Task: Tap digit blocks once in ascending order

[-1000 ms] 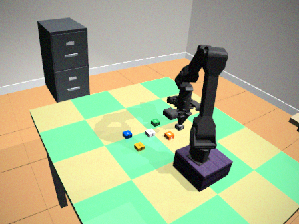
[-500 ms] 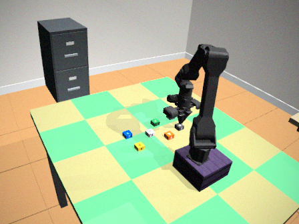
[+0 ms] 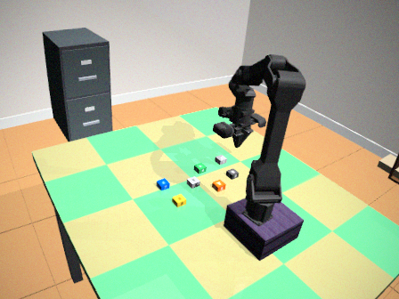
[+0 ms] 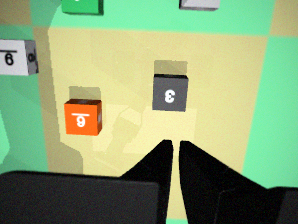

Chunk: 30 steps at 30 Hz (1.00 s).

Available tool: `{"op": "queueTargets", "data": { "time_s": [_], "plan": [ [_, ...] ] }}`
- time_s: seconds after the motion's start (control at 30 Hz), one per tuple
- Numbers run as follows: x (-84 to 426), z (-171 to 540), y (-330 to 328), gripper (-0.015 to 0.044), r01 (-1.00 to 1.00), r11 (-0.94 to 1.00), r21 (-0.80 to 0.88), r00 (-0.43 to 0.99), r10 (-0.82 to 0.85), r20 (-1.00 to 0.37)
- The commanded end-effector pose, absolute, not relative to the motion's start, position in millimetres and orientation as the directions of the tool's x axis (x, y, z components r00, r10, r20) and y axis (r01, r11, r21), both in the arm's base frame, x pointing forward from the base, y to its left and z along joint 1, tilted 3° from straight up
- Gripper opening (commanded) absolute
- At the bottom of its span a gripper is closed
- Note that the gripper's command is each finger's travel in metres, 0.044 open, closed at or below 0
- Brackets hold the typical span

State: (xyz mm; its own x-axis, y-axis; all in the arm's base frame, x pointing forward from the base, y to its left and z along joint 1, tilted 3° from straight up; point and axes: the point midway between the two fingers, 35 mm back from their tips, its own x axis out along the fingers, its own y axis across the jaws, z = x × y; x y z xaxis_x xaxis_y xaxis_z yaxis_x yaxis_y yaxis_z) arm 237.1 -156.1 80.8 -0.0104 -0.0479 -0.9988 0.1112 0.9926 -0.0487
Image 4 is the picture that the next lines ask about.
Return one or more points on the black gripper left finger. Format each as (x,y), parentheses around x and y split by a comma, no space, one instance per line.
(139,196)

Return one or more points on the green block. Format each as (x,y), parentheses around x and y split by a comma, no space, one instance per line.
(83,7)

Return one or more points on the orange block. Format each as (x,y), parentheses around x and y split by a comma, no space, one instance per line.
(83,116)

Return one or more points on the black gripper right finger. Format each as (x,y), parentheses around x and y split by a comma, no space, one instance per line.
(214,193)

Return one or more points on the grey block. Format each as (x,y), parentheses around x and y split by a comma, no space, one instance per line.
(199,5)
(170,92)

